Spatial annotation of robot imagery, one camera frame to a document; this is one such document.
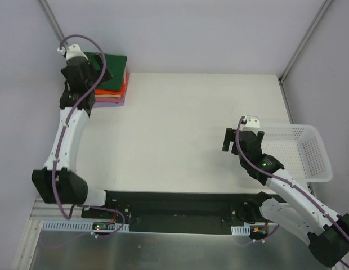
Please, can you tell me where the left aluminium corner post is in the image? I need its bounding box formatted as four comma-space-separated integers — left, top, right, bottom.
37, 0, 65, 42

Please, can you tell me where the white plastic perforated basket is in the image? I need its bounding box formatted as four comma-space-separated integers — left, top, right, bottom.
260, 123, 333, 183

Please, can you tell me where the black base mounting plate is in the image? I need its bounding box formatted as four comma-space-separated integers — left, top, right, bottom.
81, 191, 288, 235

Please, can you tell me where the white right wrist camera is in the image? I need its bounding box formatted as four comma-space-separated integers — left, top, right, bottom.
241, 115, 261, 133

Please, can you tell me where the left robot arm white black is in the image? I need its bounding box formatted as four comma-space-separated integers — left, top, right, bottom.
32, 53, 113, 219

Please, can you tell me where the folded pink t-shirt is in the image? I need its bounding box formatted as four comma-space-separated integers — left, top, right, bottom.
95, 72, 130, 103

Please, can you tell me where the right aluminium corner post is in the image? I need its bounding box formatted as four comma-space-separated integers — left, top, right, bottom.
278, 0, 335, 84

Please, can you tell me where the dark green t-shirt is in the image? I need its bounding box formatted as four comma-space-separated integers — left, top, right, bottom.
85, 52, 127, 91

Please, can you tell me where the folded orange t-shirt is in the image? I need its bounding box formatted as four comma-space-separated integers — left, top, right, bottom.
95, 81, 127, 96

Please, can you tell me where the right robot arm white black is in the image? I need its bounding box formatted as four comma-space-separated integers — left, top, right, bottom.
222, 128, 349, 268

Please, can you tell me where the aluminium corner post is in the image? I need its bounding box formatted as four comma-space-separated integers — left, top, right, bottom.
278, 0, 335, 84
37, 0, 65, 42

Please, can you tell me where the folded beige t-shirt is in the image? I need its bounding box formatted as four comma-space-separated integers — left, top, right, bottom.
95, 94, 122, 98

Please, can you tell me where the right white cable duct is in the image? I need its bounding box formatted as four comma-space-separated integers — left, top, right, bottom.
231, 224, 251, 236

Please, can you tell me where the folded lavender t-shirt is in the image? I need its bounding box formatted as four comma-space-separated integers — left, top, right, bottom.
93, 100, 125, 108

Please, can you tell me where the white cable duct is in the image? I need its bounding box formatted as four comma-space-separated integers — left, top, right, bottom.
42, 220, 130, 233
231, 224, 251, 236

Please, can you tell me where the left white cable duct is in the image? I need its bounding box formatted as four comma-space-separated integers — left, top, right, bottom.
42, 220, 130, 233

